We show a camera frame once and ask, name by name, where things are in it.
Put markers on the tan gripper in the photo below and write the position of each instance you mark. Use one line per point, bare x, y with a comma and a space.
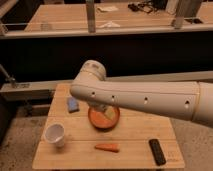
108, 112

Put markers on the white ceramic cup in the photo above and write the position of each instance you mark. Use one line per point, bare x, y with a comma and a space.
55, 135

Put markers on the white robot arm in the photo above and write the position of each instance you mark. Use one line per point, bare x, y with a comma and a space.
191, 101

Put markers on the orange ceramic bowl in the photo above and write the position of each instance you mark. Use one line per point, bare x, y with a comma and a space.
98, 120

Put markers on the orange carrot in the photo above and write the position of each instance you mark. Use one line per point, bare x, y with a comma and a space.
112, 147

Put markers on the blue sponge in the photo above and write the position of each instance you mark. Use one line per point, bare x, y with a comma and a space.
73, 105

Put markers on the wooden table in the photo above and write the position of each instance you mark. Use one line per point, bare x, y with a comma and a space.
131, 134

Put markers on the black remote control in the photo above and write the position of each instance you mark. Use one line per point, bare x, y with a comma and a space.
157, 152

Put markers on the white crumpled paper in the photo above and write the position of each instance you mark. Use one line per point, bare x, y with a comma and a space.
110, 24

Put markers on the white paper sheet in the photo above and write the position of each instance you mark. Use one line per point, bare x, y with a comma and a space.
107, 9

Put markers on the clear plastic bottle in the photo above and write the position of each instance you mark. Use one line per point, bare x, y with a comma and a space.
45, 26

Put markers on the metal rail beam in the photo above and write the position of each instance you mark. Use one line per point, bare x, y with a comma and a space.
45, 89

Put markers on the grey metal post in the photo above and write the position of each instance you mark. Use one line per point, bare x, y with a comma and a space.
90, 9
180, 14

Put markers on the grey metal post right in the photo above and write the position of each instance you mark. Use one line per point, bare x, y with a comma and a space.
180, 14

